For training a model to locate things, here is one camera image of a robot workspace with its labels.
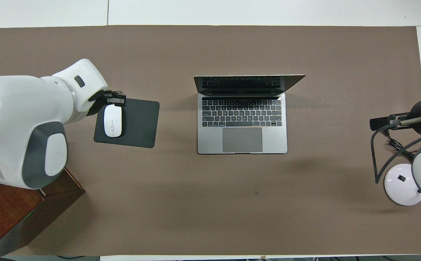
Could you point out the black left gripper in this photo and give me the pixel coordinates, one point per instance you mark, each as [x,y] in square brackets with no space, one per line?
[98,103]

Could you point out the silver laptop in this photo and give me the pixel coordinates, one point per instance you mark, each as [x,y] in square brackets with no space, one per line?
[243,139]

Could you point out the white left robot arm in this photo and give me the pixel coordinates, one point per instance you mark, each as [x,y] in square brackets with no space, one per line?
[22,108]

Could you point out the white computer mouse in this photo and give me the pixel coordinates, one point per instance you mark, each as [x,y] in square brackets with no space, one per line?
[112,121]

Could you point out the black mouse pad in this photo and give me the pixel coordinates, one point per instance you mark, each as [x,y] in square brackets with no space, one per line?
[138,123]

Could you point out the white desk lamp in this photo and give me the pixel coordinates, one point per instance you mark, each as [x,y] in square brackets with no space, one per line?
[400,188]

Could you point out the brown table mat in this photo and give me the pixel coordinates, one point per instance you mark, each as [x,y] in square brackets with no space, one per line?
[210,203]

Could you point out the dark wooden box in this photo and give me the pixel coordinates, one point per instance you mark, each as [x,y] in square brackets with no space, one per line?
[7,217]

